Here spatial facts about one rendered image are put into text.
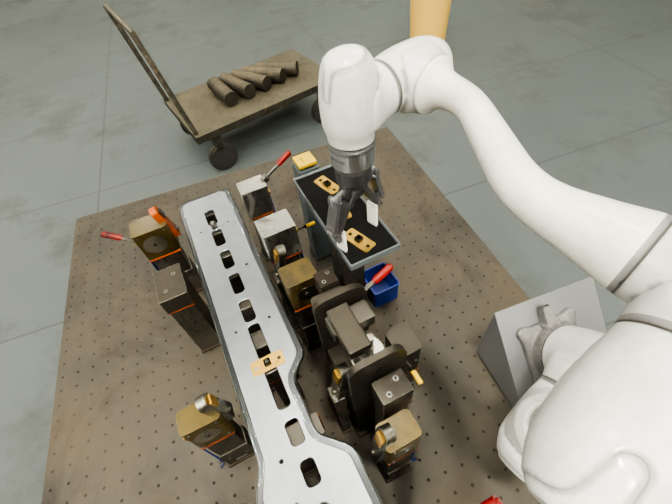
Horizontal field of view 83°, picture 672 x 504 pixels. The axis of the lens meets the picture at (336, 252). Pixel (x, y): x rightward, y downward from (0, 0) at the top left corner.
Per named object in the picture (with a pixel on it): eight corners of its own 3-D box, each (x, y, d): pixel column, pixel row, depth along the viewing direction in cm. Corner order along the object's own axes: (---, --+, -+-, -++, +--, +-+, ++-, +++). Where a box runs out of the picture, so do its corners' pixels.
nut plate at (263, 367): (254, 378, 91) (252, 376, 90) (249, 364, 93) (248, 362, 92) (286, 362, 93) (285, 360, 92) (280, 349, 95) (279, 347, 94)
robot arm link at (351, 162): (317, 140, 71) (320, 165, 76) (352, 158, 67) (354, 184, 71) (350, 118, 75) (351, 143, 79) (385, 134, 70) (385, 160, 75)
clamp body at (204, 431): (215, 451, 110) (161, 417, 83) (253, 431, 112) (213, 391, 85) (221, 474, 106) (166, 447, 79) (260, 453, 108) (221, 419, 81)
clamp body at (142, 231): (168, 288, 149) (118, 225, 120) (202, 273, 151) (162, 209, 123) (172, 304, 143) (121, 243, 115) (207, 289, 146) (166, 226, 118)
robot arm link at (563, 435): (598, 426, 92) (541, 497, 90) (536, 378, 100) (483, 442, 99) (871, 419, 27) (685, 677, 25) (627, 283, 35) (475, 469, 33)
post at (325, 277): (329, 342, 128) (312, 273, 96) (342, 335, 129) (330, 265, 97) (335, 354, 125) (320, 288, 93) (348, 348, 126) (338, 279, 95)
